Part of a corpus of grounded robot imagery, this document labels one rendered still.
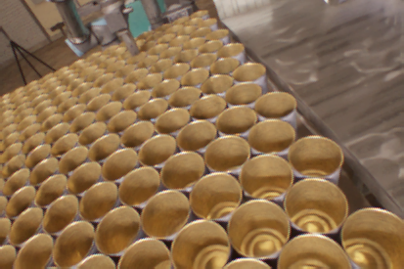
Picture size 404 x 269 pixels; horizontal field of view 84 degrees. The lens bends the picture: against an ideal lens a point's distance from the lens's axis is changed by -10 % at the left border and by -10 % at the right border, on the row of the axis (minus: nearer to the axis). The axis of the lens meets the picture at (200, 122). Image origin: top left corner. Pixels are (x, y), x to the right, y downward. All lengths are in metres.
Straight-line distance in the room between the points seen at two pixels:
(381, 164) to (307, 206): 0.14
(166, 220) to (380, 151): 0.36
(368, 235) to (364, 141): 0.17
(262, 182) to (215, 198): 0.08
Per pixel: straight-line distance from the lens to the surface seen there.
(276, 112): 0.47
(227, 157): 0.42
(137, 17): 1.63
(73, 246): 0.44
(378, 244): 0.38
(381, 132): 0.50
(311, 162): 0.41
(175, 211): 0.40
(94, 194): 0.44
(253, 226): 0.37
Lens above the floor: 1.44
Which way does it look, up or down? 40 degrees down
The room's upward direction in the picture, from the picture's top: 25 degrees counter-clockwise
